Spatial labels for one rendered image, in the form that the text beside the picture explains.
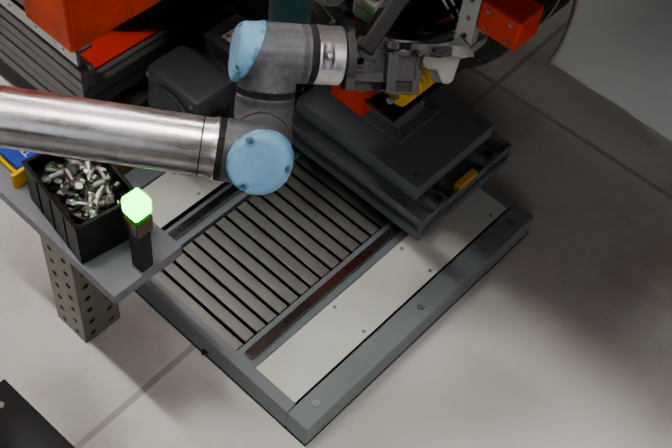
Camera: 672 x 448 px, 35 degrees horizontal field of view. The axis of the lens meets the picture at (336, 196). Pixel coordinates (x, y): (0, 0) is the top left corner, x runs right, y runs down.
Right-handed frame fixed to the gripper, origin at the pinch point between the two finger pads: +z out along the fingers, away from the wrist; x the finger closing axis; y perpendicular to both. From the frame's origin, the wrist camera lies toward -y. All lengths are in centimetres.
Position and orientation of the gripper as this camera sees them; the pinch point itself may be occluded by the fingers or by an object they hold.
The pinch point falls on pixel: (465, 49)
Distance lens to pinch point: 168.5
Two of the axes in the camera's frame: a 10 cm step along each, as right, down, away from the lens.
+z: 9.6, 0.2, 2.7
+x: 2.6, 1.7, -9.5
